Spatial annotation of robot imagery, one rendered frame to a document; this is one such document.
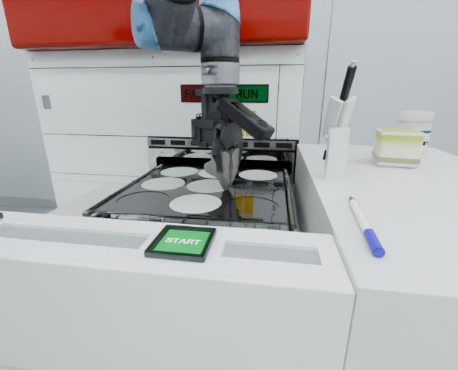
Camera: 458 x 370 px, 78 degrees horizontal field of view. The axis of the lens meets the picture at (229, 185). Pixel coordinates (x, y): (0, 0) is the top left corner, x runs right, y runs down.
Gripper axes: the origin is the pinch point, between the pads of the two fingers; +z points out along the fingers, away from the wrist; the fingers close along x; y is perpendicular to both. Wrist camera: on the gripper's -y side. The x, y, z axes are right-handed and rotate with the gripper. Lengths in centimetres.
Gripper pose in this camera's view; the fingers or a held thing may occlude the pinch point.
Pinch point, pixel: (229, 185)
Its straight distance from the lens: 60.7
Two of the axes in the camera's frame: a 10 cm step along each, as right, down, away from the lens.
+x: -5.9, 2.5, -7.7
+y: -8.1, -1.8, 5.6
